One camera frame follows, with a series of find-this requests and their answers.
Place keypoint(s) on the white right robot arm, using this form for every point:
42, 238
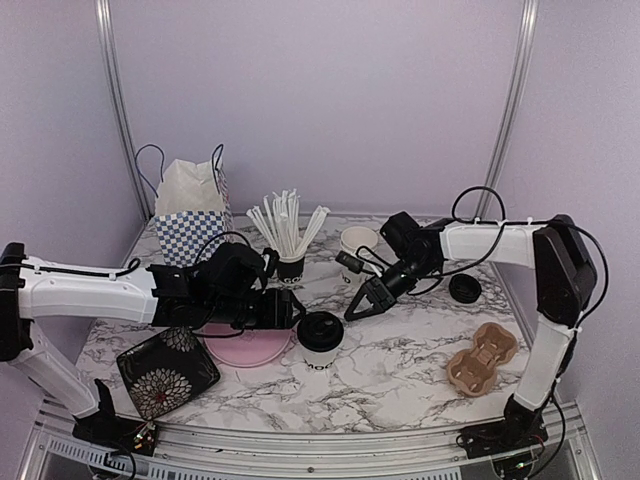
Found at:
554, 249

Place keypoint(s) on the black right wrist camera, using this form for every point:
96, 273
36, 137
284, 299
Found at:
398, 232

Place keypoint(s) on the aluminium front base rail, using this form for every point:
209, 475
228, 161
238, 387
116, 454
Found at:
190, 452

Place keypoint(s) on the right aluminium frame post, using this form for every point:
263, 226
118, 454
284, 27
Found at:
515, 91

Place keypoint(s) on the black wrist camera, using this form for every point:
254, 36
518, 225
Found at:
238, 270
398, 232

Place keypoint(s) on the stack of white paper cups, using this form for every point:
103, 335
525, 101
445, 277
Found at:
351, 239

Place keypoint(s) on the aluminium frame post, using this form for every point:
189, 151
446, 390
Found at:
515, 91
111, 65

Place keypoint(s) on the white paper coffee cup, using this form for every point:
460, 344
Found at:
319, 356

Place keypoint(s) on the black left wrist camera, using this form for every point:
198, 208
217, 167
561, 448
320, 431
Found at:
238, 270

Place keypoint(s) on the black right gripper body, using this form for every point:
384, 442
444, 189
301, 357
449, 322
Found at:
406, 281

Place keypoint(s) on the left aluminium frame post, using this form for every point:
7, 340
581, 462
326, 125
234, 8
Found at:
111, 65

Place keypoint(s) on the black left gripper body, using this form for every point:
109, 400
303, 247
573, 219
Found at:
233, 310

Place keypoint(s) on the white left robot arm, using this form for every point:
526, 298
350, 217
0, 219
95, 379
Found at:
33, 288

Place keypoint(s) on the pink round plate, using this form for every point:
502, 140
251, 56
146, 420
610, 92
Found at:
251, 349

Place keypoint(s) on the black cup holding straws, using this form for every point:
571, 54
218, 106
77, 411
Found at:
290, 270

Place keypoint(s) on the blue checkered paper bag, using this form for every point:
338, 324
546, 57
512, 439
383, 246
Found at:
192, 206

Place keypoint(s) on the brown cardboard cup carrier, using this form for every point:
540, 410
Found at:
473, 371

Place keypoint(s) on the stack of black lids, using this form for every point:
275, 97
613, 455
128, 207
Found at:
464, 288

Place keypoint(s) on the black floral square plate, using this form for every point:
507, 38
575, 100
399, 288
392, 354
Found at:
166, 371

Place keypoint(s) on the bundle of wrapped white straws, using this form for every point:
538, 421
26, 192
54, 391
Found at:
278, 221

